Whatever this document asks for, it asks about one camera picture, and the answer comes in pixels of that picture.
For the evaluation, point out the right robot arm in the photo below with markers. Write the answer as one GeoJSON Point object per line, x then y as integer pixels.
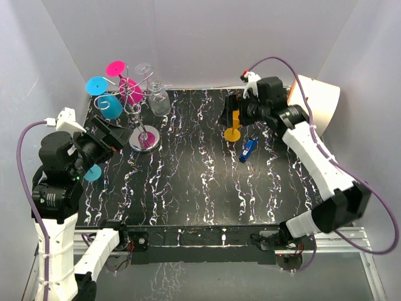
{"type": "Point", "coordinates": [344, 198]}

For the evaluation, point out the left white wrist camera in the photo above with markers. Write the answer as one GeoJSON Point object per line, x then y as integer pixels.
{"type": "Point", "coordinates": [65, 121]}

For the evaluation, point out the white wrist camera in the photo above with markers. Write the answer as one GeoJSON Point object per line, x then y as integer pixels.
{"type": "Point", "coordinates": [65, 121]}
{"type": "Point", "coordinates": [250, 79]}

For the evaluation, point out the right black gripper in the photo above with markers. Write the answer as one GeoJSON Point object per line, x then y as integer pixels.
{"type": "Point", "coordinates": [233, 103]}

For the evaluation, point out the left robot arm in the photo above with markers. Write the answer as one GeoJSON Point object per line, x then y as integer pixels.
{"type": "Point", "coordinates": [66, 155]}

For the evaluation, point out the chrome wine glass rack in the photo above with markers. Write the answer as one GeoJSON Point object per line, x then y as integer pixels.
{"type": "Point", "coordinates": [144, 138]}

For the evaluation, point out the pink wine glass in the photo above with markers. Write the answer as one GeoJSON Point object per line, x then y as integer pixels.
{"type": "Point", "coordinates": [128, 88]}

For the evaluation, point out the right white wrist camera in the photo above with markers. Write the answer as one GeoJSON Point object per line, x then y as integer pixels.
{"type": "Point", "coordinates": [250, 79]}

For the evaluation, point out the teal wine glass front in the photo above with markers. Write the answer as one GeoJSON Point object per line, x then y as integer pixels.
{"type": "Point", "coordinates": [93, 174]}

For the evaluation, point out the blue wine glass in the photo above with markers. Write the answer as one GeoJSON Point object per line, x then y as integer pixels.
{"type": "Point", "coordinates": [107, 103]}

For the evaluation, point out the blue stapler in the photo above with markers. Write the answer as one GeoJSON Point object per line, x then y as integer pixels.
{"type": "Point", "coordinates": [248, 149]}

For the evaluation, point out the white cylindrical container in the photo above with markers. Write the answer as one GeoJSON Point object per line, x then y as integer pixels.
{"type": "Point", "coordinates": [323, 100]}

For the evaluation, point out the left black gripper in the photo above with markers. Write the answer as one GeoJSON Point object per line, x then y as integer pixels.
{"type": "Point", "coordinates": [114, 139]}

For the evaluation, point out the yellow wine glass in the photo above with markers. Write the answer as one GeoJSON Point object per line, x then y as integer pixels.
{"type": "Point", "coordinates": [232, 133]}

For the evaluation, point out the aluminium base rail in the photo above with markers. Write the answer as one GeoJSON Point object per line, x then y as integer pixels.
{"type": "Point", "coordinates": [85, 250]}

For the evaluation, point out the clear wine glass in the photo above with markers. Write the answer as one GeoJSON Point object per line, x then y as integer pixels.
{"type": "Point", "coordinates": [144, 69]}

